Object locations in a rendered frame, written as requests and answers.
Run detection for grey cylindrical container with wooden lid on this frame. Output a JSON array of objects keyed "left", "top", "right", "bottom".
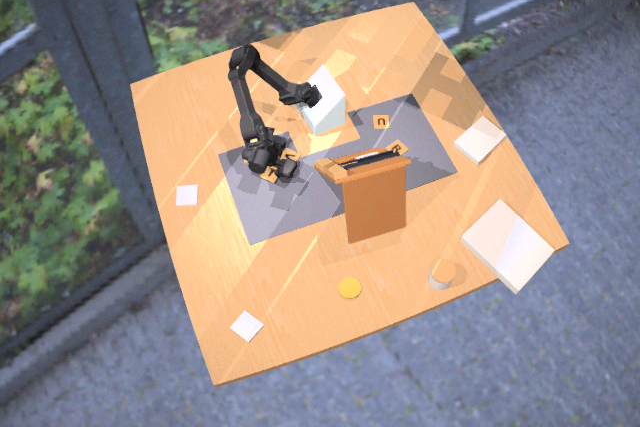
[{"left": 428, "top": 259, "right": 456, "bottom": 290}]

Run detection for yellow flat disc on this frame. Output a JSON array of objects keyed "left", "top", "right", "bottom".
[{"left": 339, "top": 277, "right": 361, "bottom": 299}]

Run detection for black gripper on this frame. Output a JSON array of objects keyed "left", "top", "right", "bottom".
[{"left": 242, "top": 144, "right": 297, "bottom": 179}]

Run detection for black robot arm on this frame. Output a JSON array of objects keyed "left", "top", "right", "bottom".
[{"left": 228, "top": 44, "right": 322, "bottom": 174}]

